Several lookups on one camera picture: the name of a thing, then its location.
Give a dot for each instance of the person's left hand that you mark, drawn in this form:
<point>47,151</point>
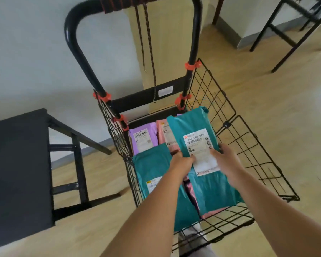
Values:
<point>180,164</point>

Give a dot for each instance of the person's right hand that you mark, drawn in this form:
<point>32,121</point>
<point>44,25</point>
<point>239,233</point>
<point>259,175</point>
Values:
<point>227,163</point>

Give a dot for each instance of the teal package short label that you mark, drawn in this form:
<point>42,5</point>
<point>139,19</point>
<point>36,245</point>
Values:
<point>155,163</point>

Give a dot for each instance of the teal package red-tag label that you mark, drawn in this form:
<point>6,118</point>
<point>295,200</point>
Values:
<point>187,123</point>

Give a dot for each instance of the purple mailer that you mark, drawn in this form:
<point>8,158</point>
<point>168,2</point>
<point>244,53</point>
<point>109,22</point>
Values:
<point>149,128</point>

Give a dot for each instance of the person's left forearm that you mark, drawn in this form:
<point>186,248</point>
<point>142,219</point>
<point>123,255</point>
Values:
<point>144,219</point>

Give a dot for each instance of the person's right forearm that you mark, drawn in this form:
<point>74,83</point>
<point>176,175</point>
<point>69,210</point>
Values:
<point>278,219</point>

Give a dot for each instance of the person's beige trousers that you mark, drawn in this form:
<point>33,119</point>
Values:
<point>195,243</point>

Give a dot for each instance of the beige cabinet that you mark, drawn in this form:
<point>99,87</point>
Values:
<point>171,37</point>

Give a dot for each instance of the wooden table black legs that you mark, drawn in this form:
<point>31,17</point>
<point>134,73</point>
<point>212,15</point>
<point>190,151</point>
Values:
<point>283,34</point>

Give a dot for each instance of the black low metal table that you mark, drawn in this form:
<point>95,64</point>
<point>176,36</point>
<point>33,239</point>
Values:
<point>18,171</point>

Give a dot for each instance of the dark brown door frame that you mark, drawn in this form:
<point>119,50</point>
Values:
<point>218,10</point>

